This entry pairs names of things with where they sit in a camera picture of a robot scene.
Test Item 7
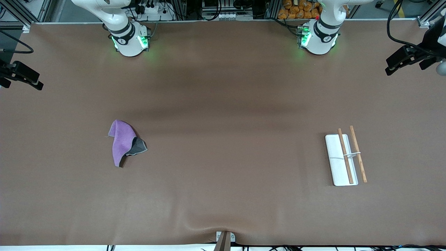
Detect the purple and grey towel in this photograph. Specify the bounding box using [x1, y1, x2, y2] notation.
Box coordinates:
[106, 120, 148, 168]

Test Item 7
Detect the white rack with wooden bars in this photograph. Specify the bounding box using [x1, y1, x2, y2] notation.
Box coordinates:
[325, 125, 368, 187]

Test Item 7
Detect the pile of orange objects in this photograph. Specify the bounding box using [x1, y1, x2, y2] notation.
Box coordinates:
[278, 0, 349, 20]

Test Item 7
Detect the white power strip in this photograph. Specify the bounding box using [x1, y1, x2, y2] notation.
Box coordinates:
[138, 3, 165, 15]

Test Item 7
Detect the brown table cover mat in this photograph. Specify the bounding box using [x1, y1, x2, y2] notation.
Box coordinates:
[0, 20, 446, 246]

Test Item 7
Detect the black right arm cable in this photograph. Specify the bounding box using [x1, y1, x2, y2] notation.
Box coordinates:
[0, 30, 34, 54]

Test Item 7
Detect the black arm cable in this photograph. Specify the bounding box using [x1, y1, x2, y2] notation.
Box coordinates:
[386, 0, 439, 58]
[0, 30, 34, 54]

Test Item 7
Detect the aluminium frame profile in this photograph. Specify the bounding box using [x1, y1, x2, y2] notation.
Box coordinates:
[0, 0, 53, 32]
[416, 0, 446, 28]

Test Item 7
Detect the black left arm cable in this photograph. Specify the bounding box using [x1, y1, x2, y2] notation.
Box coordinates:
[386, 0, 439, 58]

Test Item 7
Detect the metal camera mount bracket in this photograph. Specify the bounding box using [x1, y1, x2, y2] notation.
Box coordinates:
[215, 231, 236, 251]

